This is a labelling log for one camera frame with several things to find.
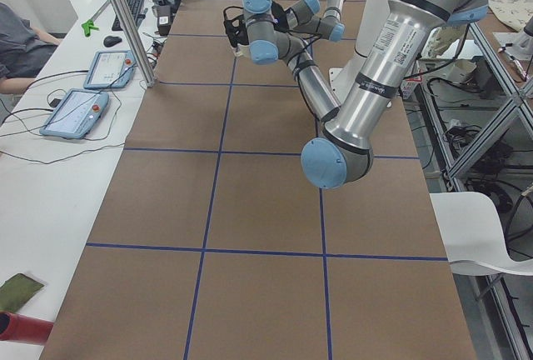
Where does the green cloth pouch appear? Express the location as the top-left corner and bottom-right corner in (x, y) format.
(1, 273), (44, 313)

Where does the green clamp tool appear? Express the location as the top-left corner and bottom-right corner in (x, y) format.
(82, 19), (99, 38)

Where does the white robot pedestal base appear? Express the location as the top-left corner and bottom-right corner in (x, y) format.
(329, 0), (390, 103)

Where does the far blue teach pendant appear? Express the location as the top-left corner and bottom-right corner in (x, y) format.
(83, 50), (137, 90)

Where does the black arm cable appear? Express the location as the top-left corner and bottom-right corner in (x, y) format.
(223, 5), (342, 123)

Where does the blue teach pendant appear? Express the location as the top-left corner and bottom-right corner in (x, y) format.
(83, 50), (137, 90)
(39, 89), (109, 139)

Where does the black keyboard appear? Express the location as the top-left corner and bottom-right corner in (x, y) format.
(125, 0), (147, 28)

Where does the seated person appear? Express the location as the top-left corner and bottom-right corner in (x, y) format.
(1, 3), (62, 95)

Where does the near blue teach pendant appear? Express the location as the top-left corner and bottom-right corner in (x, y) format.
(39, 89), (109, 139)

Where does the white curved chair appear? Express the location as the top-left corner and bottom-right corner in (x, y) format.
(430, 192), (532, 276)

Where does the red cylinder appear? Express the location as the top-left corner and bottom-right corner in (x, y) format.
(1, 312), (54, 346)

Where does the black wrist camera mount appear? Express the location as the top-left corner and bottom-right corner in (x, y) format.
(223, 6), (249, 49)

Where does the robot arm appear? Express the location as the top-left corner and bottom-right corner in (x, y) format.
(242, 0), (488, 188)
(272, 0), (345, 42)

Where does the black computer mouse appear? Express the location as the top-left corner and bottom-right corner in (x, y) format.
(103, 36), (122, 48)

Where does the aluminium frame post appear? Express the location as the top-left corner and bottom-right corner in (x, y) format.
(110, 0), (155, 88)

